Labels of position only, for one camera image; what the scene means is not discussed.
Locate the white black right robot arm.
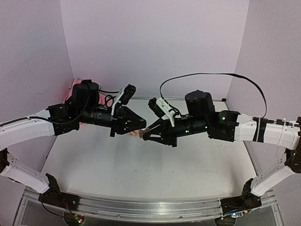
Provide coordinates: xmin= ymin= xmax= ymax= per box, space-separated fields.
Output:
xmin=143 ymin=90 xmax=301 ymax=196

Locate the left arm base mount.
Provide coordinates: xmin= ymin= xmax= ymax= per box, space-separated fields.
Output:
xmin=39 ymin=173 xmax=80 ymax=211

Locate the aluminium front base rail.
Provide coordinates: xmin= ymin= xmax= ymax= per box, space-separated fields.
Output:
xmin=23 ymin=188 xmax=279 ymax=223

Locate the pink sleeve cloth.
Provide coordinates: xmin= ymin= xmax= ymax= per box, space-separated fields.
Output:
xmin=63 ymin=78 xmax=105 ymax=105

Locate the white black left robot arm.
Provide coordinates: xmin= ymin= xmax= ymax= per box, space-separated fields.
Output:
xmin=0 ymin=80 xmax=146 ymax=206

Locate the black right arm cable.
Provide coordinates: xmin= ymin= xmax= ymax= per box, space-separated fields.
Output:
xmin=159 ymin=73 xmax=268 ymax=117

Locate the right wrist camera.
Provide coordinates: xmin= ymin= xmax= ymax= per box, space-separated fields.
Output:
xmin=148 ymin=97 xmax=180 ymax=127

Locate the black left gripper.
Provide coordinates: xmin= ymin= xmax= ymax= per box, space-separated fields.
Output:
xmin=80 ymin=106 xmax=149 ymax=139

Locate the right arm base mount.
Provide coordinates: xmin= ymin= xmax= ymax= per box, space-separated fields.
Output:
xmin=221 ymin=191 xmax=262 ymax=216

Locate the nail polish bottle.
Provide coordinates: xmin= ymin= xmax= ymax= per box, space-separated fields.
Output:
xmin=139 ymin=128 xmax=149 ymax=138

